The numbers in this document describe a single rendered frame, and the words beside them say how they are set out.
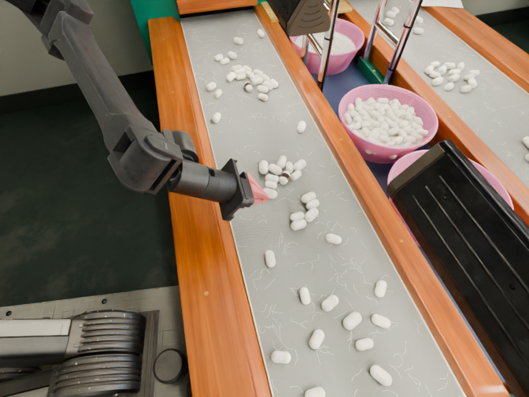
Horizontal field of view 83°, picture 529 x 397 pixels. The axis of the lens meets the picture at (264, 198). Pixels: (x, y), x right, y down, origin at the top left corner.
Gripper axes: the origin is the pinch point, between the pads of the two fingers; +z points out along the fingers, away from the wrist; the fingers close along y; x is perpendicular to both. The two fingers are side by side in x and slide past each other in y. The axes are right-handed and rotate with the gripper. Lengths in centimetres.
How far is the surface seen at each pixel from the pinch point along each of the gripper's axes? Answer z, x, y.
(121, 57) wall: -1, 77, 170
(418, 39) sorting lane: 63, -41, 59
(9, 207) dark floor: -36, 137, 84
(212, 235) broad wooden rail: -5.5, 11.7, -2.4
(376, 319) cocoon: 14.4, -3.9, -26.2
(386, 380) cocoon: 12.0, -2.2, -35.1
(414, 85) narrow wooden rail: 46, -31, 32
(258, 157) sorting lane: 7.7, 4.0, 18.3
